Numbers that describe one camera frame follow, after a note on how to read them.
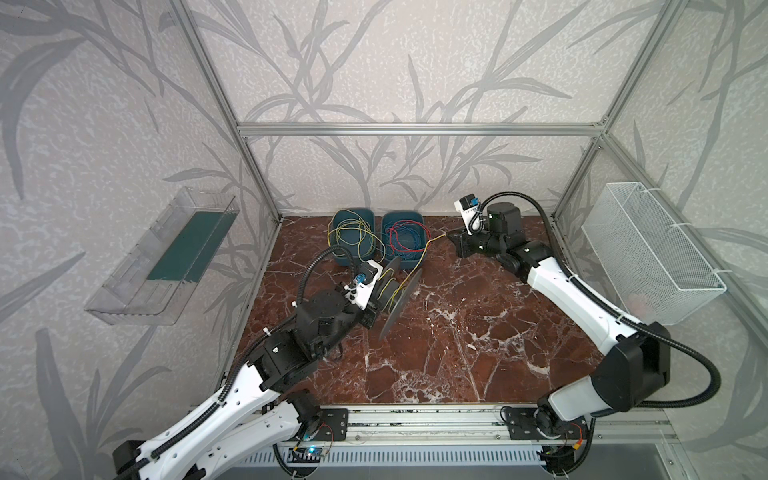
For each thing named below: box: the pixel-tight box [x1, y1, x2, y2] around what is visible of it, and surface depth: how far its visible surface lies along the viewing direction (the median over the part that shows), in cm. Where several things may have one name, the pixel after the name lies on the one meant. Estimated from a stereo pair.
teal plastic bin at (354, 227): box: [331, 207, 376, 266], surface depth 117 cm
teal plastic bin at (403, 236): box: [382, 211, 426, 269], surface depth 111 cm
